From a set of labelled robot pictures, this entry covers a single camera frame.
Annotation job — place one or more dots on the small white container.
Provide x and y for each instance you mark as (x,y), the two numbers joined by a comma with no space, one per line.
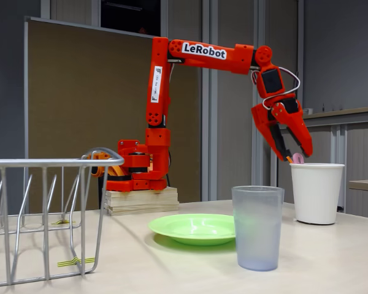
(307,111)

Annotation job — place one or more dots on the white paper cup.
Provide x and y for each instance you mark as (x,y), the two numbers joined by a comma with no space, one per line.
(316,196)

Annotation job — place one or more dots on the grey side desk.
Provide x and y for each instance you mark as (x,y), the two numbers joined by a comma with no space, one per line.
(365,184)

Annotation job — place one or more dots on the orange-red robot arm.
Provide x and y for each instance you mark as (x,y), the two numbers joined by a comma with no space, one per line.
(159,92)

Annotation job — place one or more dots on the leaning grey strip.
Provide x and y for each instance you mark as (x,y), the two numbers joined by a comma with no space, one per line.
(295,92)

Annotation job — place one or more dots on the orange table clamp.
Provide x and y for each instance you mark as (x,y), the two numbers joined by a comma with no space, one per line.
(116,171)

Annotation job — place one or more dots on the brown partition board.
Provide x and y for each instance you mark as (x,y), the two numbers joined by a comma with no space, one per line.
(64,92)

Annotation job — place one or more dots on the grey shutter cabinet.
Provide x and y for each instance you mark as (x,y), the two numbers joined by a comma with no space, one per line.
(362,147)

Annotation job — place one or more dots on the pink plastic fork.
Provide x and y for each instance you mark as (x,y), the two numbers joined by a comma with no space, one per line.
(298,154)

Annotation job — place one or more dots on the green plastic plate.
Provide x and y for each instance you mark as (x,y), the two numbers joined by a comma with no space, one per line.
(190,226)

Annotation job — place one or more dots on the dark glass window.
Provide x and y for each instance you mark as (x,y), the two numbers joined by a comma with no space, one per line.
(125,15)

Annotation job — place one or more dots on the translucent plastic tumbler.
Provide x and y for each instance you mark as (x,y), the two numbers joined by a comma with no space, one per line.
(257,232)

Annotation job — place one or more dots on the plywood base block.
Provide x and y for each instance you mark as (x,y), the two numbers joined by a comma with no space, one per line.
(141,202)

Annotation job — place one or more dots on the orange plastic knife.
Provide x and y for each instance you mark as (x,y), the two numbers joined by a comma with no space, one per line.
(289,159)

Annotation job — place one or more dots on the yellow black tape marker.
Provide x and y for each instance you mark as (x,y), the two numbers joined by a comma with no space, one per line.
(61,222)
(67,262)

